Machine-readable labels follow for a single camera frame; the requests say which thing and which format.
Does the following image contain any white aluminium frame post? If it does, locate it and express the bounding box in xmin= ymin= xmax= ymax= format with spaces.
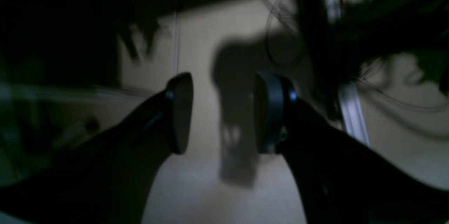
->
xmin=324 ymin=0 xmax=370 ymax=147

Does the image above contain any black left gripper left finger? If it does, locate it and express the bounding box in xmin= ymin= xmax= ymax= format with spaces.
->
xmin=1 ymin=72 xmax=194 ymax=224

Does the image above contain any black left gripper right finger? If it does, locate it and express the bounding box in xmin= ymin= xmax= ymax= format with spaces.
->
xmin=253 ymin=71 xmax=449 ymax=224

